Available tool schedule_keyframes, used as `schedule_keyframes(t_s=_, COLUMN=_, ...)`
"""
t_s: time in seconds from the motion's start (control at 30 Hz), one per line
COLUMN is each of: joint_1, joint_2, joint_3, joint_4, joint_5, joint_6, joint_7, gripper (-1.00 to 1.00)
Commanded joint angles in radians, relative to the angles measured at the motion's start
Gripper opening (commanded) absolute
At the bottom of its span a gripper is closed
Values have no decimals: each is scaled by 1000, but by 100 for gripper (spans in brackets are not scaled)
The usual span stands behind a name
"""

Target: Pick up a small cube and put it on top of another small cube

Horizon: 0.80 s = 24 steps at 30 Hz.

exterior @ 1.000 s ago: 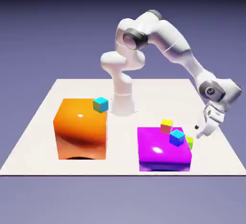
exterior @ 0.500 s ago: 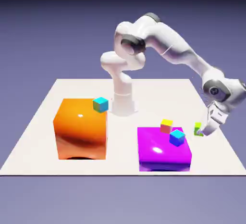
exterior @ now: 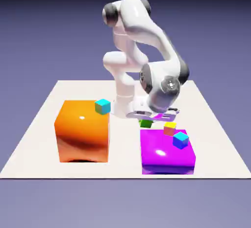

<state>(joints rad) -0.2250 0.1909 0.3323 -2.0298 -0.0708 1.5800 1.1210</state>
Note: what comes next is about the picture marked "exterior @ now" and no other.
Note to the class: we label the small cyan cube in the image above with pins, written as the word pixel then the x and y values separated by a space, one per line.
pixel 103 106
pixel 180 140

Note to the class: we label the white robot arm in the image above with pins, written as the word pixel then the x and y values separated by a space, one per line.
pixel 137 28

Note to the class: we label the large orange box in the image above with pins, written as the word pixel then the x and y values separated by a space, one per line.
pixel 82 132

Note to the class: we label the large magenta box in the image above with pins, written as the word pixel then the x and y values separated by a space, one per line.
pixel 166 151

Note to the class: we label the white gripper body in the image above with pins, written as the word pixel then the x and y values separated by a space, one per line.
pixel 151 116

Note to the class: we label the small green cube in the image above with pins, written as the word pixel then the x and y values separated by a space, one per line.
pixel 146 123

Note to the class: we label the small yellow cube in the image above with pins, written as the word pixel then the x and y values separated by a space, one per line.
pixel 169 128

